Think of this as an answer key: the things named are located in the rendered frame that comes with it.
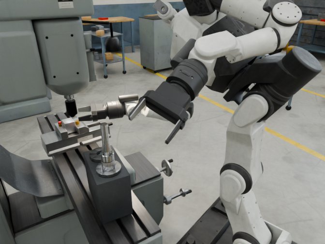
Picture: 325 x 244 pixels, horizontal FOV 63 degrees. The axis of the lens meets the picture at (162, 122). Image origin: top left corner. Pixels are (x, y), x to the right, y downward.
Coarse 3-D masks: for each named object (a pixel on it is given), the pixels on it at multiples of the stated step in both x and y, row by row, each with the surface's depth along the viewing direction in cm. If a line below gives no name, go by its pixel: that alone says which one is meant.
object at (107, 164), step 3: (102, 159) 91; (105, 159) 91; (108, 159) 91; (111, 159) 92; (114, 159) 94; (102, 162) 92; (105, 162) 91; (108, 162) 92; (111, 162) 92; (114, 162) 94; (102, 165) 93; (105, 165) 92; (108, 165) 92; (111, 165) 93; (114, 165) 94; (102, 168) 94; (105, 168) 93; (108, 168) 93; (111, 168) 93
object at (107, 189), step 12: (84, 156) 104; (96, 156) 101; (96, 168) 94; (120, 168) 95; (96, 180) 91; (108, 180) 91; (120, 180) 92; (96, 192) 93; (108, 192) 92; (120, 192) 95; (96, 204) 101; (108, 204) 95; (120, 204) 97; (132, 204) 100; (108, 216) 97; (120, 216) 100
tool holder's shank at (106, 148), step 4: (100, 124) 87; (104, 124) 87; (100, 128) 87; (104, 128) 87; (104, 132) 87; (104, 136) 88; (108, 136) 89; (104, 140) 89; (108, 140) 90; (104, 144) 89; (108, 144) 90; (104, 148) 90; (108, 148) 90; (104, 152) 91; (108, 152) 91
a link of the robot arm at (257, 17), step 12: (228, 0) 80; (240, 0) 78; (252, 0) 77; (264, 0) 77; (276, 0) 76; (288, 0) 76; (228, 12) 82; (240, 12) 80; (252, 12) 78; (264, 12) 77; (276, 12) 72; (288, 12) 72; (300, 12) 72; (252, 24) 81; (264, 24) 80; (288, 24) 72
